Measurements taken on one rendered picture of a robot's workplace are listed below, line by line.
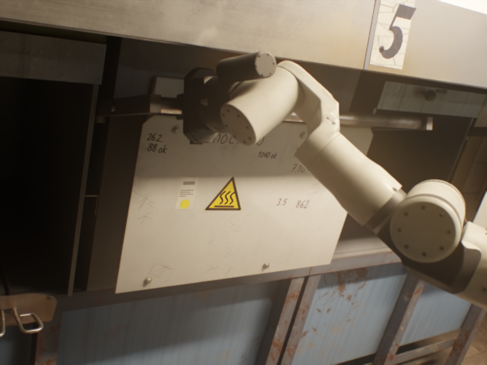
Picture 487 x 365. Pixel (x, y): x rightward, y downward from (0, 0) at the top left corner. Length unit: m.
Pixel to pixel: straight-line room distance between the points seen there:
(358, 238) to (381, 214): 1.23
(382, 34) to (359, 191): 0.42
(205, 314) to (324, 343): 0.61
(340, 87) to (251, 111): 0.75
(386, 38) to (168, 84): 0.44
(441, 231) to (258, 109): 0.26
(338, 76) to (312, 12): 0.50
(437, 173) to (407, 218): 1.31
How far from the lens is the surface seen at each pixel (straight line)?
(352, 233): 1.93
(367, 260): 1.84
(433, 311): 2.51
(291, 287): 1.67
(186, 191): 1.12
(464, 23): 1.21
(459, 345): 2.83
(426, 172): 1.97
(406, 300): 2.20
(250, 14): 0.84
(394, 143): 2.06
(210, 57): 1.18
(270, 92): 0.70
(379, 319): 2.23
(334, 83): 1.40
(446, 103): 1.71
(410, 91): 1.57
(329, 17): 0.94
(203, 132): 0.85
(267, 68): 0.70
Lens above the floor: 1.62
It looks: 22 degrees down
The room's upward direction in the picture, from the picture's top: 14 degrees clockwise
